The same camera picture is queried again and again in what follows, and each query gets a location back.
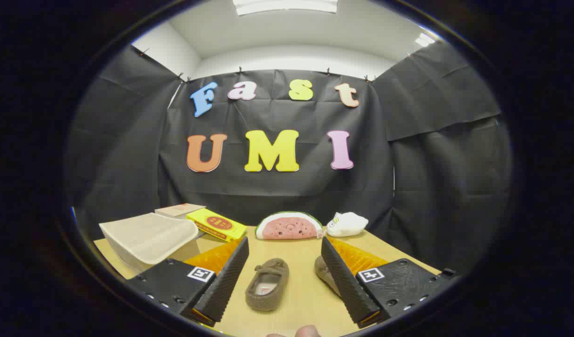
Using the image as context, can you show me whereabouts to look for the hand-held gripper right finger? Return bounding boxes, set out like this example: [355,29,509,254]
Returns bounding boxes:
[320,235,458,329]

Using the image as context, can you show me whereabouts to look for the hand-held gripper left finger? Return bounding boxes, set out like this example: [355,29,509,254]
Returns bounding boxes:
[126,236,250,328]

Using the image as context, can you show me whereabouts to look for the brown fuzzy shoe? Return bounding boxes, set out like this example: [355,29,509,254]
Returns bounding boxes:
[245,258,290,312]
[314,255,342,297]

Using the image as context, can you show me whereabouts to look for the cream storage box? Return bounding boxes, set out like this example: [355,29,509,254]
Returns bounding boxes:
[99,212,199,273]

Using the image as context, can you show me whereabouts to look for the white plush toy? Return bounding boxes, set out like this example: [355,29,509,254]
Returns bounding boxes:
[326,212,369,237]

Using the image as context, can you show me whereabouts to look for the yellow book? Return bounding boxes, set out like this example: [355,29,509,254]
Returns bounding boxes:
[186,208,247,242]

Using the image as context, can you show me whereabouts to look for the watermelon slice plush toy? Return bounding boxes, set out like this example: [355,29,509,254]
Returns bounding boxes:
[255,211,324,241]

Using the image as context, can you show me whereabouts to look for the beige book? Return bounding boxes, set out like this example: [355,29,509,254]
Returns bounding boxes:
[154,203,206,220]

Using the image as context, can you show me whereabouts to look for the long ceiling light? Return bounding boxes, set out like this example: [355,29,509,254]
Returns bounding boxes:
[233,0,339,16]

